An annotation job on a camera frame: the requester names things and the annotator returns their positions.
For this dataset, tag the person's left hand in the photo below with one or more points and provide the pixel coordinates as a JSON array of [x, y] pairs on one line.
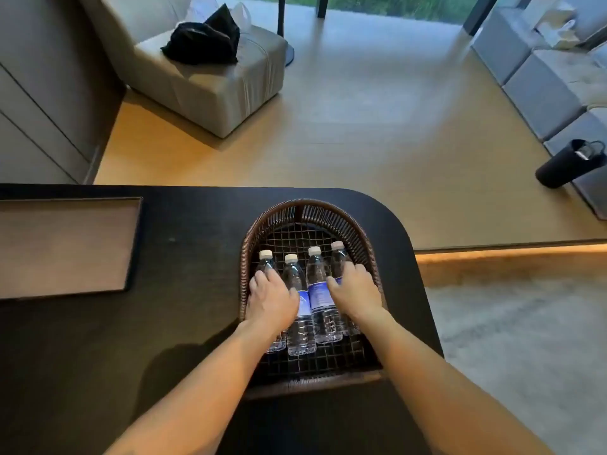
[[270, 303]]

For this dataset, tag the person's right hand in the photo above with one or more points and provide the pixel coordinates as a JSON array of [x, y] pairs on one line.
[[358, 293]]

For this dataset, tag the person's right thumb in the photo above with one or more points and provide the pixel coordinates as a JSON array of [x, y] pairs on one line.
[[334, 286]]

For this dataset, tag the person's left fingers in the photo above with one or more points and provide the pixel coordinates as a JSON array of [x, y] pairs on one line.
[[271, 278]]

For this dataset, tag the clear plastic water bottle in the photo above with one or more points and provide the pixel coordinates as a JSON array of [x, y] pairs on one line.
[[338, 260], [303, 334], [321, 298], [266, 264]]

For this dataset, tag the person's left forearm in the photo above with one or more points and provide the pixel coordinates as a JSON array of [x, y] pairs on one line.
[[199, 398]]

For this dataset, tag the person's right forearm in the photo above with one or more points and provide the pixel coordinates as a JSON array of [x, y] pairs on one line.
[[441, 388]]

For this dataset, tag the brown woven basket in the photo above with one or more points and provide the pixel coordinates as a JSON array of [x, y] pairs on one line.
[[303, 213]]

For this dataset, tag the beige armchair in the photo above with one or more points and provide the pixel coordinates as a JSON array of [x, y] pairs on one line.
[[213, 89]]

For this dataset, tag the grey rug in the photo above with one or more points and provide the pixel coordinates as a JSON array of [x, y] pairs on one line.
[[521, 364]]

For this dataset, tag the brown leather tray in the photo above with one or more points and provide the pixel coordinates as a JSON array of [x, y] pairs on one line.
[[66, 246]]

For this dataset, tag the black floor lamp stand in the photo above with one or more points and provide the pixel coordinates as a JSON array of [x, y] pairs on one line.
[[287, 54]]

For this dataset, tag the black garment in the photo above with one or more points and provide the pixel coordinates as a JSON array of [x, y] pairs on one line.
[[204, 42]]

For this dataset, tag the dark furniture leg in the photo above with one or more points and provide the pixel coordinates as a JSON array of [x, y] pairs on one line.
[[323, 5]]

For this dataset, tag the grey sofa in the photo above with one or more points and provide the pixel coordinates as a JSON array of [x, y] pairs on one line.
[[550, 85]]

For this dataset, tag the grey cabinet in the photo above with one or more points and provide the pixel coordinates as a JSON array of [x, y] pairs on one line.
[[42, 89]]

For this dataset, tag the beige tissue box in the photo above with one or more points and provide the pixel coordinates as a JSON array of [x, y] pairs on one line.
[[559, 30]]

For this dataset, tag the dark window frame post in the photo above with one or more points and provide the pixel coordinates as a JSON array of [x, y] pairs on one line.
[[480, 14]]

